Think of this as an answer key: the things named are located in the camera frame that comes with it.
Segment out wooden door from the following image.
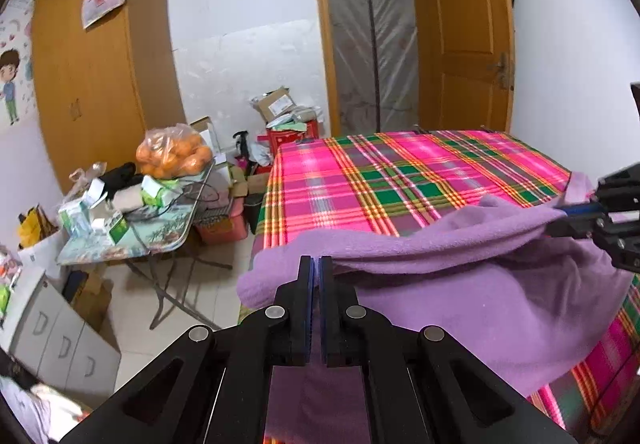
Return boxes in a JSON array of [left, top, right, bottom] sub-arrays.
[[417, 0, 516, 135]]

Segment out person's floral clothing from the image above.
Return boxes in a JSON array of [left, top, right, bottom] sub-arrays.
[[0, 374, 91, 444]]

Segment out black cloth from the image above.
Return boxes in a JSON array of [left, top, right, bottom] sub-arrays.
[[102, 162, 146, 189]]

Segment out purple fleece garment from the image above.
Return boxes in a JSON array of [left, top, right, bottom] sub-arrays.
[[236, 171, 636, 444]]

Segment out pink storage box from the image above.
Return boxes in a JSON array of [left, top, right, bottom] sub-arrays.
[[195, 214, 248, 245]]

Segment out green tissue pack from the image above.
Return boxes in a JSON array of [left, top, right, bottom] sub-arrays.
[[141, 175, 183, 207]]

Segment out yellow bag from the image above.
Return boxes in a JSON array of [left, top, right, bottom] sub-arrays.
[[19, 206, 58, 249]]

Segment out wooden door frame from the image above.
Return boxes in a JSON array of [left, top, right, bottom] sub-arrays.
[[307, 0, 436, 137]]

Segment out metal door handle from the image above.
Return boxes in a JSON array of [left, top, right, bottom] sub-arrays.
[[487, 52, 513, 89]]

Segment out white drawer cabinet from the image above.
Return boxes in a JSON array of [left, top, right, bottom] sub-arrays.
[[0, 264, 122, 397]]

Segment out green white medicine box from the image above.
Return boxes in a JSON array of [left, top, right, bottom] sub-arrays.
[[102, 211, 131, 245]]

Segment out brown cardboard parcel box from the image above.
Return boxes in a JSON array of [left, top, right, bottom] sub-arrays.
[[250, 86, 296, 125]]

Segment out clear plastic door curtain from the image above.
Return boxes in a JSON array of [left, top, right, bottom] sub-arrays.
[[322, 0, 421, 135]]

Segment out bag of oranges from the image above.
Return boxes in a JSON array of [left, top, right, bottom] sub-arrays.
[[136, 124, 215, 179]]

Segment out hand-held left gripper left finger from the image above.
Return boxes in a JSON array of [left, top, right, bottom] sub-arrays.
[[60, 255, 314, 444]]

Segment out cartoon couple wall sticker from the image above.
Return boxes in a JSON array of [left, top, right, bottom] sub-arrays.
[[0, 0, 38, 127]]

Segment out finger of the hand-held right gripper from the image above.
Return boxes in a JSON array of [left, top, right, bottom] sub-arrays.
[[546, 213, 640, 272], [555, 165, 640, 217]]

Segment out wooden wardrobe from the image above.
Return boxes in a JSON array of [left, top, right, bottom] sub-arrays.
[[31, 0, 188, 195]]

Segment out pink green plaid blanket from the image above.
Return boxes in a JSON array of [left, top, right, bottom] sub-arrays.
[[240, 130, 640, 444]]

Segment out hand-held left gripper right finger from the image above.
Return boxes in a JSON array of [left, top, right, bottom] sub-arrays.
[[319, 255, 576, 444]]

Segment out red patterned box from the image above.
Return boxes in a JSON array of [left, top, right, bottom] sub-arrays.
[[265, 120, 321, 169]]

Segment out white cardboard box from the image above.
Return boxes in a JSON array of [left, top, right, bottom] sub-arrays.
[[190, 118, 218, 155]]

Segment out glass folding table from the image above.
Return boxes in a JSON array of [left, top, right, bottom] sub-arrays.
[[56, 159, 236, 329]]

